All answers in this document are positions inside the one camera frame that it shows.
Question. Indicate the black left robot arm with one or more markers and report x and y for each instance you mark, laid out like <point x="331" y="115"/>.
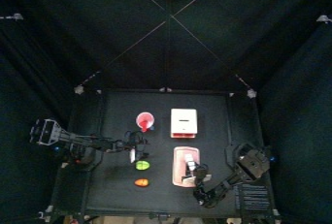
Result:
<point x="82" y="140"/>

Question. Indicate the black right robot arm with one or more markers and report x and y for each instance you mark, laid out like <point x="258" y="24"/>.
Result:
<point x="248" y="165"/>

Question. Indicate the pink rectangular plate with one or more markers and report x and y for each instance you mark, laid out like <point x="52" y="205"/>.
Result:
<point x="179" y="166"/>

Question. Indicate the green toy food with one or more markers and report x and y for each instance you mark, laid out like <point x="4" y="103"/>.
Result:
<point x="142" y="165"/>

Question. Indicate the small blue toy piece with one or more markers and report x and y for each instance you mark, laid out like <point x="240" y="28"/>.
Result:
<point x="151" y="127"/>

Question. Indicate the red plastic cup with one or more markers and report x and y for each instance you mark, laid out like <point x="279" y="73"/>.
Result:
<point x="145" y="120"/>

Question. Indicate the orange toy food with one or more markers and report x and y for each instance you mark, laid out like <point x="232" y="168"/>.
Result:
<point x="141" y="182"/>

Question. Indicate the white box with red base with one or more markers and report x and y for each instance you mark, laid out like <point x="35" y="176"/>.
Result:
<point x="183" y="121"/>

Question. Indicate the white printed label sticker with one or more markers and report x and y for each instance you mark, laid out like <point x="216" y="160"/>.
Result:
<point x="254" y="197"/>

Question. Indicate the silver table clamp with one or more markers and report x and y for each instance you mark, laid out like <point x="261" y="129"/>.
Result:
<point x="46" y="215"/>
<point x="274" y="215"/>

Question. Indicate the silver frame bracket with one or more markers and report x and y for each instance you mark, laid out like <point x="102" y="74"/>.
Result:
<point x="252" y="93"/>
<point x="15" y="16"/>
<point x="323" y="18"/>
<point x="165" y="89"/>
<point x="78" y="89"/>

